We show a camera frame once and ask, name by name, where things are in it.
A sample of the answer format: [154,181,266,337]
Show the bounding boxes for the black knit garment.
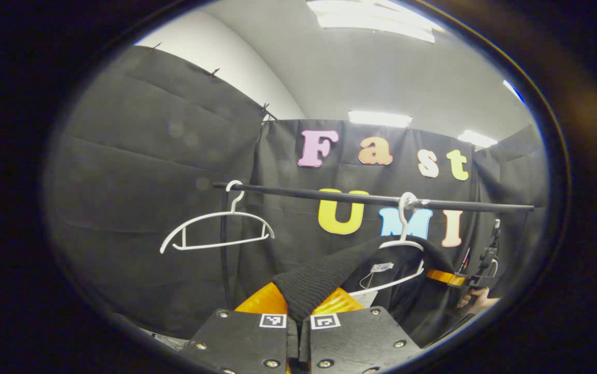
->
[272,235,478,350]

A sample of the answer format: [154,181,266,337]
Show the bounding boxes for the black metal clothes rack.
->
[212,181,535,312]

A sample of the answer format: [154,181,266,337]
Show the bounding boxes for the large ceiling light panel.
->
[306,0,447,45]

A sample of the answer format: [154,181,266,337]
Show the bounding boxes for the black backdrop cloth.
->
[44,44,548,341]

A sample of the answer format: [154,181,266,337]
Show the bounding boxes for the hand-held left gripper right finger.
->
[298,287,425,374]

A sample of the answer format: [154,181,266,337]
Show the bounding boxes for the white hanger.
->
[159,180,276,255]
[349,191,430,297]

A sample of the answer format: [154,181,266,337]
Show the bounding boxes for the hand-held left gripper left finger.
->
[178,282,299,374]

